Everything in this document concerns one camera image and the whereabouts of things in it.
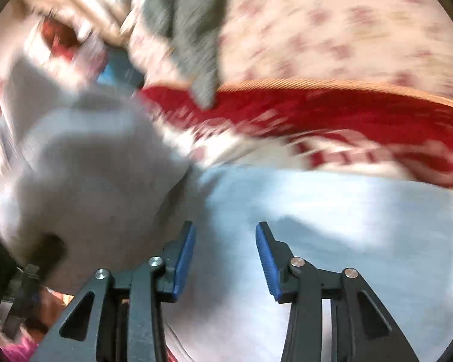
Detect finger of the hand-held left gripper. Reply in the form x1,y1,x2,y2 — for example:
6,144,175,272
38,234,68,272

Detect red and cream plush blanket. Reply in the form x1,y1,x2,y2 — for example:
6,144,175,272
0,19,453,190

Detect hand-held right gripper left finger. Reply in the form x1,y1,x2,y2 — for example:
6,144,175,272
30,221,196,362

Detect rose print quilt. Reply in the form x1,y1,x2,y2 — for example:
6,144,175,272
128,0,453,102

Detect grey fleece pants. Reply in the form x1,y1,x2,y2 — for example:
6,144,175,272
0,51,453,362

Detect grey-green fleece jacket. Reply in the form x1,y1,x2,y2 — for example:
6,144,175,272
140,0,233,109

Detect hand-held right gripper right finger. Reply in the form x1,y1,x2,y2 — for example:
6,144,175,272
256,222,419,362

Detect pink cloth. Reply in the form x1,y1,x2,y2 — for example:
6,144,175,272
2,332,40,362

